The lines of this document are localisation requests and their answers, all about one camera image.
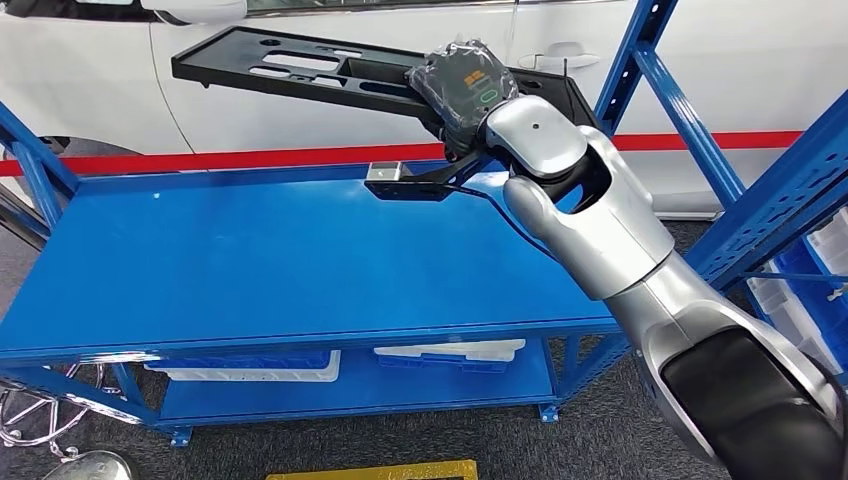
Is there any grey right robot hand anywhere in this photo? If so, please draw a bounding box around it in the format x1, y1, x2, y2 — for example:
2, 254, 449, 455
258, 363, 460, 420
405, 38, 521, 162

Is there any blue metal shelf rack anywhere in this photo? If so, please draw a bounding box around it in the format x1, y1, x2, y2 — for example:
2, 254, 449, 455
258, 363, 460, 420
0, 0, 848, 448

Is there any black plastic plate frame part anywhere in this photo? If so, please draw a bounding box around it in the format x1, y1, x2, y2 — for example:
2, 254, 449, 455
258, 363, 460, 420
170, 25, 601, 140

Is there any yellow floor tape square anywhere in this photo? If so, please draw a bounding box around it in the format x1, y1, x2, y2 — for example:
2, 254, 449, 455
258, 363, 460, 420
264, 458, 480, 480

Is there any black camera cable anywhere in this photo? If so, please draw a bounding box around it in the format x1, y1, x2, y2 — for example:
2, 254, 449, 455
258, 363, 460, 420
450, 185, 564, 261

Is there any blue metal rack on casters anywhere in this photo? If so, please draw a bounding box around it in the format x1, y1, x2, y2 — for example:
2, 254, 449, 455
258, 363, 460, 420
728, 192, 848, 379

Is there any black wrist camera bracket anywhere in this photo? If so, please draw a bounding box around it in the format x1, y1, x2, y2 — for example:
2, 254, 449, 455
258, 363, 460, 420
364, 148, 492, 203

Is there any red barrier belt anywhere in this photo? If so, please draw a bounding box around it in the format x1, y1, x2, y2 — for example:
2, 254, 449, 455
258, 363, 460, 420
0, 130, 804, 178

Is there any white car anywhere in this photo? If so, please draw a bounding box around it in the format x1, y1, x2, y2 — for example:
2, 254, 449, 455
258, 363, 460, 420
0, 0, 848, 221

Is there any black stool with chrome ring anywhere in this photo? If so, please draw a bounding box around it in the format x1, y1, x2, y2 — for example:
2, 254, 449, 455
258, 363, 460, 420
0, 362, 107, 465

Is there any chrome stanchion with disc base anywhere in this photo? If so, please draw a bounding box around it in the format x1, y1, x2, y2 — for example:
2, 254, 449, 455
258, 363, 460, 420
42, 450, 137, 480

